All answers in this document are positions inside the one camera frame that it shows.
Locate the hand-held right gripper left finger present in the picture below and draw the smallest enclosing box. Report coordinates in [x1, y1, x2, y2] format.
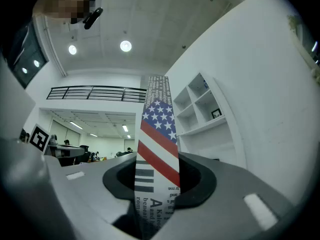
[0, 136, 141, 240]

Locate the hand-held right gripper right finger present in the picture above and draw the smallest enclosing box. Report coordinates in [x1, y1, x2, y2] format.
[149, 151, 305, 240]

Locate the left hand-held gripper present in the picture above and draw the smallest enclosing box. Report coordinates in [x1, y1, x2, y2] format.
[28, 123, 86, 160]

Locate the newspaper print flag box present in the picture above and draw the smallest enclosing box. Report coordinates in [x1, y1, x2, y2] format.
[134, 75, 181, 240]

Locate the black office chair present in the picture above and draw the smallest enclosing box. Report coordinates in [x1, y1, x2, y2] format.
[78, 144, 92, 164]

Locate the black metal railing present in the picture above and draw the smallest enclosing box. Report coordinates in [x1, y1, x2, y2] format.
[46, 84, 148, 103]

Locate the dark glass window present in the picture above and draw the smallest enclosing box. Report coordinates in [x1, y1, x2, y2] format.
[4, 21, 49, 89]

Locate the person's head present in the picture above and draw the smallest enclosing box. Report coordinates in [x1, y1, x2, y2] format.
[32, 0, 99, 25]

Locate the white wall shelf unit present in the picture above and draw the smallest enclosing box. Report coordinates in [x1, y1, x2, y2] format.
[172, 72, 248, 170]

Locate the black picture frame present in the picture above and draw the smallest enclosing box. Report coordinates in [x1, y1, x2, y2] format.
[211, 107, 223, 120]

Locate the black head camera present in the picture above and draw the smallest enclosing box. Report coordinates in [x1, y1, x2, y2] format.
[83, 6, 104, 31]

